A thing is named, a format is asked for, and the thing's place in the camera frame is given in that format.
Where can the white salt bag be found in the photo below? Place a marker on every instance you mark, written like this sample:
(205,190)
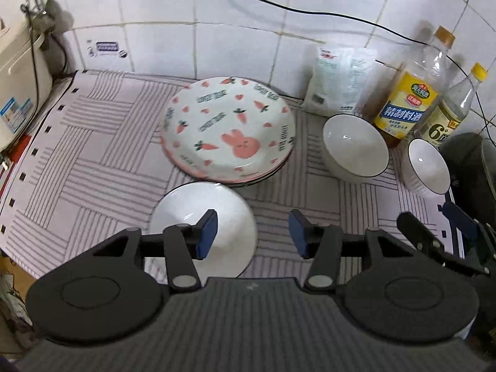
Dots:
(337,81)

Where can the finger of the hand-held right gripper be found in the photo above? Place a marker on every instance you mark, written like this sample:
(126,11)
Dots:
(420,234)
(463,226)

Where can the wall sticker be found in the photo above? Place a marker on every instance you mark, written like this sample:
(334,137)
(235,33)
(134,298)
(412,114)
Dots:
(106,46)

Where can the large cooking wine bottle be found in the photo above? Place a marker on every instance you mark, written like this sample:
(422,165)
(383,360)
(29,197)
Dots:
(410,104)

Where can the white bowl dark rim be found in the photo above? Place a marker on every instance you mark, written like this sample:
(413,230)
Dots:
(426,166)
(182,205)
(354,143)

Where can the white sun print plate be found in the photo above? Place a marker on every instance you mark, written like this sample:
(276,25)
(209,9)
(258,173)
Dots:
(252,185)

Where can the dark cooking pot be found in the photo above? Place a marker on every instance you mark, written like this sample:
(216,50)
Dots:
(469,162)

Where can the striped white tablecloth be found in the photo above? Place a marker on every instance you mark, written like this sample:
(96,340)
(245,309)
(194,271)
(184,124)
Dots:
(97,131)

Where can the white rice cooker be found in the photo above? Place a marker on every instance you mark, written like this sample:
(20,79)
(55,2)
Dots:
(19,85)

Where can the pink rabbit print plate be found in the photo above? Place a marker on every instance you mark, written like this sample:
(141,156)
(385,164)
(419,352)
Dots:
(228,128)

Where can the metal ladle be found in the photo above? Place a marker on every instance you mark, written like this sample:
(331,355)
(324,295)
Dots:
(58,15)

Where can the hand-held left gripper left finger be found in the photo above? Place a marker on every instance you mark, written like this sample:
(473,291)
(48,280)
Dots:
(207,234)

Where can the small clear vinegar bottle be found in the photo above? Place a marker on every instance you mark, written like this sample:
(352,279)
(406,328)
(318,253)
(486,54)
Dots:
(445,124)

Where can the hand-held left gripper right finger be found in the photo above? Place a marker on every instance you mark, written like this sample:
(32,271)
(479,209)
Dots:
(298,234)

